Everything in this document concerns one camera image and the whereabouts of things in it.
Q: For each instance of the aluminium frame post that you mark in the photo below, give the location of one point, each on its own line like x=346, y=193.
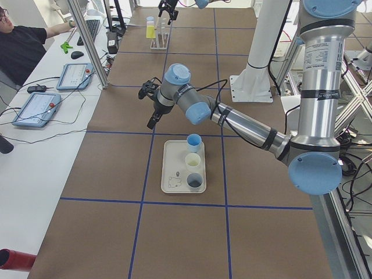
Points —
x=88, y=42

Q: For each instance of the light blue cup front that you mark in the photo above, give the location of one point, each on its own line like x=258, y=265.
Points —
x=150, y=20

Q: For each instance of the green plastic part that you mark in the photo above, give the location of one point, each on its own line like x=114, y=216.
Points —
x=66, y=47

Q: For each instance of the cream plastic tray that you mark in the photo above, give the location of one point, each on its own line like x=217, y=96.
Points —
x=174, y=171

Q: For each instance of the black keyboard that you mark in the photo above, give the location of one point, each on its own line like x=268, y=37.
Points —
x=93, y=27

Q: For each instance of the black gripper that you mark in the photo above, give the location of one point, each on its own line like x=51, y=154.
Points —
x=166, y=3
x=158, y=107

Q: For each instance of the white wire cup rack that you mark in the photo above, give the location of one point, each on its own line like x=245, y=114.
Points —
x=162, y=35

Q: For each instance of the person in black shirt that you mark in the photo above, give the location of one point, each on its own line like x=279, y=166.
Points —
x=22, y=47

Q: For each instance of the light blue cup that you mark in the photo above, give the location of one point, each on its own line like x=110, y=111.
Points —
x=194, y=142
x=150, y=20

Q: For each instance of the black computer mouse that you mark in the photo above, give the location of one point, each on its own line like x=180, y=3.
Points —
x=76, y=54

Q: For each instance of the black power adapter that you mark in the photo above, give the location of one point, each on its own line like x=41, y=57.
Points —
x=36, y=88

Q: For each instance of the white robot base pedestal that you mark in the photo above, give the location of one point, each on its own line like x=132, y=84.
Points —
x=253, y=83

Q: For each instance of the cream white cup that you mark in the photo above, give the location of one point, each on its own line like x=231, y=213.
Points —
x=193, y=162

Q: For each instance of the grey cup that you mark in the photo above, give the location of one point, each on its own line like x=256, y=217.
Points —
x=194, y=182

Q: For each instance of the grey teach pendant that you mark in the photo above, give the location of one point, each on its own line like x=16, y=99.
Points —
x=75, y=76
x=37, y=110

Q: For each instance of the red thermos bottle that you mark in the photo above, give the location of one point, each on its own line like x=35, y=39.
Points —
x=16, y=261

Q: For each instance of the dark box with label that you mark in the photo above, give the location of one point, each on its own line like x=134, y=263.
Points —
x=112, y=42

